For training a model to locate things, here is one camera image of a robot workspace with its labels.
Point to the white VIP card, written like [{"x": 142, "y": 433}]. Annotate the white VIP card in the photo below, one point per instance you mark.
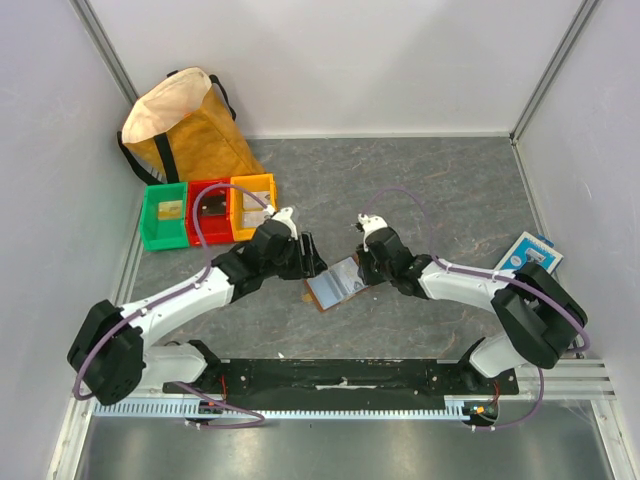
[{"x": 253, "y": 218}]

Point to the aluminium corner post left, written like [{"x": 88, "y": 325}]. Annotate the aluminium corner post left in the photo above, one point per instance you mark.
[{"x": 98, "y": 34}]

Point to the aluminium corner post right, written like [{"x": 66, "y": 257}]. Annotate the aluminium corner post right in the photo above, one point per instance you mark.
[{"x": 563, "y": 50}]

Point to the tan paper tote bag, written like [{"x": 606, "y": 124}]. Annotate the tan paper tote bag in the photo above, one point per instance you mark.
[{"x": 185, "y": 128}]

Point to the silver VIP card in bin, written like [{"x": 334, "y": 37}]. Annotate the silver VIP card in bin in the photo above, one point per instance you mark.
[{"x": 256, "y": 200}]

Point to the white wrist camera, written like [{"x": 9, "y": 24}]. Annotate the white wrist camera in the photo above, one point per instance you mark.
[
  {"x": 368, "y": 224},
  {"x": 284, "y": 215}
]

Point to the yellow plastic bin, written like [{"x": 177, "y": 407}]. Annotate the yellow plastic bin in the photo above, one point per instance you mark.
[{"x": 252, "y": 183}]

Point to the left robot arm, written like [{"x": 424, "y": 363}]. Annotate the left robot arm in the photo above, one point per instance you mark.
[{"x": 108, "y": 353}]

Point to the aluminium corner post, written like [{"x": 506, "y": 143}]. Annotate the aluminium corner post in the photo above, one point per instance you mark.
[
  {"x": 563, "y": 50},
  {"x": 98, "y": 34}
]

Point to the brown leather card holder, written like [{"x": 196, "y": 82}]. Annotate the brown leather card holder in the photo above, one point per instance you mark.
[{"x": 324, "y": 291}]

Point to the gold card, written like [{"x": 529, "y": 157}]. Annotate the gold card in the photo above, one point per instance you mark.
[{"x": 169, "y": 210}]

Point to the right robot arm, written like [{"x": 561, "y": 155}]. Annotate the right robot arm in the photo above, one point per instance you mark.
[{"x": 540, "y": 320}]

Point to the red plastic bin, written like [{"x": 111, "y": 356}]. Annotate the red plastic bin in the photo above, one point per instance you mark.
[{"x": 216, "y": 230}]

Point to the white card with stripe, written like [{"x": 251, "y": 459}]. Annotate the white card with stripe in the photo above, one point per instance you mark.
[{"x": 348, "y": 279}]

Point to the aluminium front rail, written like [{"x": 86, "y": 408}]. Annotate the aluminium front rail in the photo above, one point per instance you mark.
[{"x": 571, "y": 377}]

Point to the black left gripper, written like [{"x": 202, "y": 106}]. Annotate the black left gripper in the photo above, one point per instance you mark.
[{"x": 306, "y": 265}]

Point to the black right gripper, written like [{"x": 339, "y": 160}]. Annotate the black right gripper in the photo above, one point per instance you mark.
[{"x": 367, "y": 267}]

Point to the green plastic bin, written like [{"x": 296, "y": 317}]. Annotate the green plastic bin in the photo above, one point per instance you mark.
[{"x": 163, "y": 235}]

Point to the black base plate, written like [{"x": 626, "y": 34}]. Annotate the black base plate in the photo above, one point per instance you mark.
[{"x": 248, "y": 378}]

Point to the black VIP card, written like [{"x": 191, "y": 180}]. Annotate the black VIP card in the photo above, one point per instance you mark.
[{"x": 213, "y": 206}]

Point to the blue razor box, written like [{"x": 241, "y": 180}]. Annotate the blue razor box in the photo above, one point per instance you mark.
[{"x": 530, "y": 248}]

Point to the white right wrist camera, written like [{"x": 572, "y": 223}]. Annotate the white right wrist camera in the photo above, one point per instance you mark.
[{"x": 368, "y": 224}]

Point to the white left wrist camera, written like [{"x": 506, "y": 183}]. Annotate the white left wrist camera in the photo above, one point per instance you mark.
[{"x": 284, "y": 215}]

